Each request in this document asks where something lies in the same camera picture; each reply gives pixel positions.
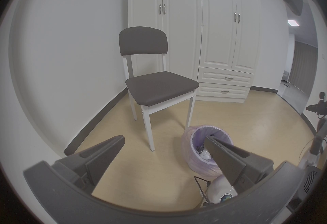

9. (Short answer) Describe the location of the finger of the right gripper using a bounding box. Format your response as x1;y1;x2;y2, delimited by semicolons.
306;104;322;114

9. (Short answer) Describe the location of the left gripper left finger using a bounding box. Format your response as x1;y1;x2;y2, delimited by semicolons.
55;135;126;191

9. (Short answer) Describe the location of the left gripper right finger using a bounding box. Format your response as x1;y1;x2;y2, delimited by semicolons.
204;135;274;191

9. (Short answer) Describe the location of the clear printed wrapper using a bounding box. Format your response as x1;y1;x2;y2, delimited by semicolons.
200;150;215;162

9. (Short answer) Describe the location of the white trash bin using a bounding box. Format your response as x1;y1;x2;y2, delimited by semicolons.
190;126;233;177

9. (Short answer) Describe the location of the purple plastic bag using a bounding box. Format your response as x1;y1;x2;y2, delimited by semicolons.
181;125;234;179

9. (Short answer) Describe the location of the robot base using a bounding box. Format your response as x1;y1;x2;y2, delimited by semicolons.
204;152;321;205

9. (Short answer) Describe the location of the grey curtain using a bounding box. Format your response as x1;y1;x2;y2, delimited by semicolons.
289;41;319;94

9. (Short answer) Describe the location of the white chair grey padded seat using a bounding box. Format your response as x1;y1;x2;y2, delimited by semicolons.
119;27;200;152

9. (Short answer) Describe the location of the white wardrobe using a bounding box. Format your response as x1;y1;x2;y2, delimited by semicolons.
128;0;261;103

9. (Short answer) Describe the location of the black cable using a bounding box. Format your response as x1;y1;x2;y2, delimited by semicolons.
194;176;214;204

